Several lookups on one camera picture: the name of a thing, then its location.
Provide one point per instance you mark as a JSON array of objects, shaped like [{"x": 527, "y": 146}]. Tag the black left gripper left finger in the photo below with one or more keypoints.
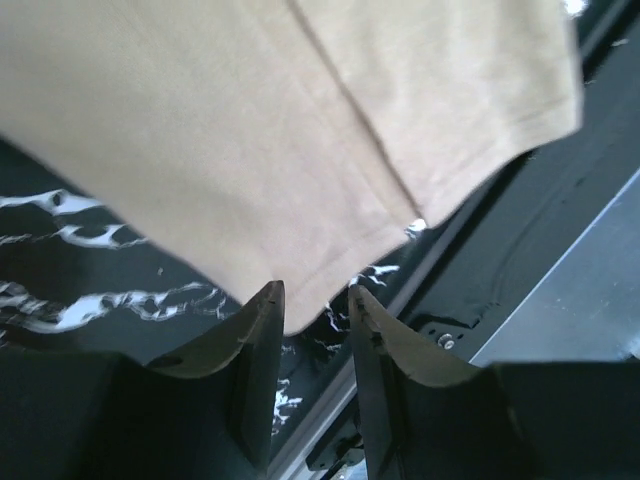
[{"x": 201, "y": 411}]

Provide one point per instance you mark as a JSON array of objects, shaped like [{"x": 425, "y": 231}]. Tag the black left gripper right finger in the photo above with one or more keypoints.
[{"x": 426, "y": 414}]

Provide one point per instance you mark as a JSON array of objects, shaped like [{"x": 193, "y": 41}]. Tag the beige t shirt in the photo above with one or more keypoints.
[{"x": 285, "y": 140}]

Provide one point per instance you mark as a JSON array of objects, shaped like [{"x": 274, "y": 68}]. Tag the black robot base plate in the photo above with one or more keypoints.
[{"x": 460, "y": 282}]

